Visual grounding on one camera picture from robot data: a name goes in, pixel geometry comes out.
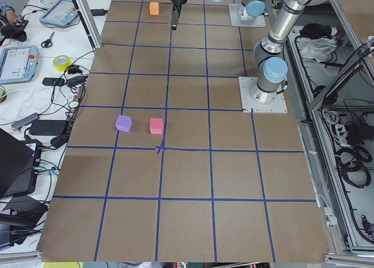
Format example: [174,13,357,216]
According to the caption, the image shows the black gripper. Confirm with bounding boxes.
[171,0,188,30]

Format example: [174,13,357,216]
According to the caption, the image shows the orange foam cube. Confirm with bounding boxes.
[149,2,160,16]

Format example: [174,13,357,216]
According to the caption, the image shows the far blue teach pendant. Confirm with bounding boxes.
[39,0,78,28]

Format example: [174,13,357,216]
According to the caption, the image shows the blue teach pendant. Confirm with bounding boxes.
[1,46,39,85]
[39,0,78,28]

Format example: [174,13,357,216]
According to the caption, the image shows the pink foam cube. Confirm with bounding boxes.
[150,118,164,135]

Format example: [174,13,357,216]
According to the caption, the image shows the purple foam cube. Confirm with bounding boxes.
[115,115,133,132]

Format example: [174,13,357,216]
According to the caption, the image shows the yellow tape roll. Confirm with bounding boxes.
[53,54,72,72]

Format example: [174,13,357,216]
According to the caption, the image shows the crumpled white cloth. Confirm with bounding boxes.
[300,38,337,62]

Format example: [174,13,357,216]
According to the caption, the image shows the near blue teach pendant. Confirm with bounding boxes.
[1,46,39,85]

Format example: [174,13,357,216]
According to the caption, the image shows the black power adapter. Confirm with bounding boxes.
[29,119,67,136]

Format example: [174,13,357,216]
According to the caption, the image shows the black laptop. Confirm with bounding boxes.
[1,129,41,198]

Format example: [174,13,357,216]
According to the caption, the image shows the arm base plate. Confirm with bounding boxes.
[238,77,288,114]
[228,1,266,28]

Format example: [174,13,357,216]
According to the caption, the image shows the aluminium frame post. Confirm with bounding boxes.
[72,0,102,51]

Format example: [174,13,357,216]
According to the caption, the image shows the black handled scissors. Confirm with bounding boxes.
[40,32,55,49]

